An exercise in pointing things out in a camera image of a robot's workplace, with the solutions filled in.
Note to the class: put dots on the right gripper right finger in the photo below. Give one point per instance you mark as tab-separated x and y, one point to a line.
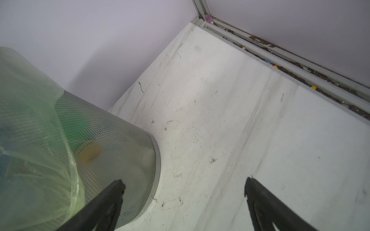
268	213

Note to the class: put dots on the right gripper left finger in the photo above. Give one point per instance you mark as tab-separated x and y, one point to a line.
101	214

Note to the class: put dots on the grey mesh waste bin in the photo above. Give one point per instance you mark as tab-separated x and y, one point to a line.
107	148

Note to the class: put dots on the translucent green bin liner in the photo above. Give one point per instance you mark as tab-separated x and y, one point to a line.
40	184

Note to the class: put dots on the aluminium side rail right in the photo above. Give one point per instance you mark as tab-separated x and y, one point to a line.
342	90

